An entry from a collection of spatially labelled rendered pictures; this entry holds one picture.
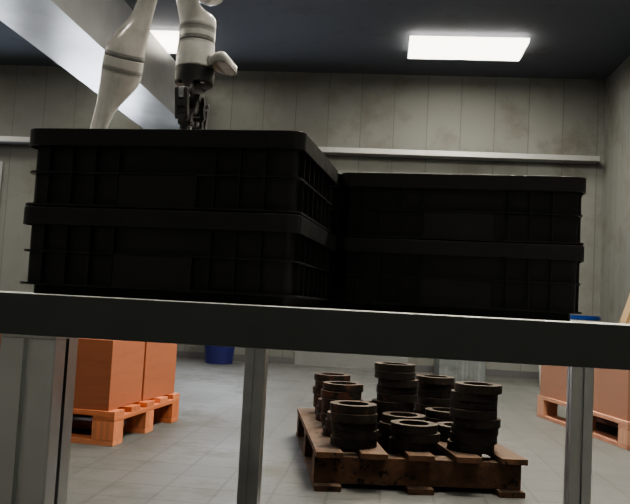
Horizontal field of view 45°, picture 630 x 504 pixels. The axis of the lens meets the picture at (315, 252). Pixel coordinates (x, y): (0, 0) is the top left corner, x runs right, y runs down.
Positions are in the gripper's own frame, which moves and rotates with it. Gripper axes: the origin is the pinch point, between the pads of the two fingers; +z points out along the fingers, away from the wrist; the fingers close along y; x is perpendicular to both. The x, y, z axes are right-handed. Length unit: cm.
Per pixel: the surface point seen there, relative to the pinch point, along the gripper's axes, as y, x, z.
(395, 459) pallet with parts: -169, 32, 88
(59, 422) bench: 63, 10, 44
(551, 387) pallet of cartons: -420, 123, 77
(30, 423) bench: 65, 9, 44
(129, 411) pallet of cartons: -224, -103, 86
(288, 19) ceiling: -596, -119, -257
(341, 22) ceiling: -606, -67, -257
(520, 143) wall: -790, 127, -177
